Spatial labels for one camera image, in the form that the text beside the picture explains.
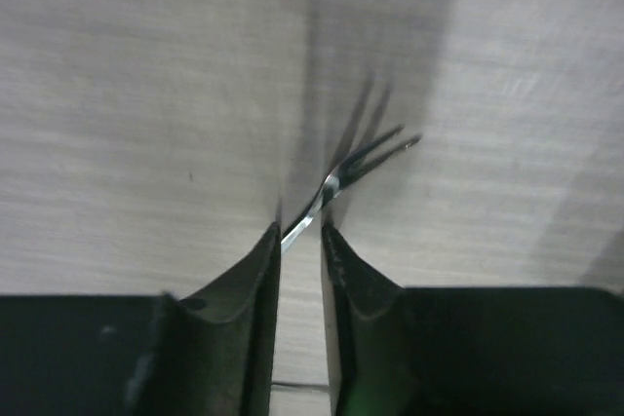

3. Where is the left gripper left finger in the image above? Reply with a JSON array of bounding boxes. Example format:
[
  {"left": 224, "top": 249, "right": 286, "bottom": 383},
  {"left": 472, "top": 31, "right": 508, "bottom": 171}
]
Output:
[{"left": 1, "top": 224, "right": 281, "bottom": 415}]

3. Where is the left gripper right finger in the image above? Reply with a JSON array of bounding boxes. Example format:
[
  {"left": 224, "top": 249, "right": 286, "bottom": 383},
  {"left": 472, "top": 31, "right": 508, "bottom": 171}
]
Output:
[{"left": 321, "top": 224, "right": 623, "bottom": 415}]

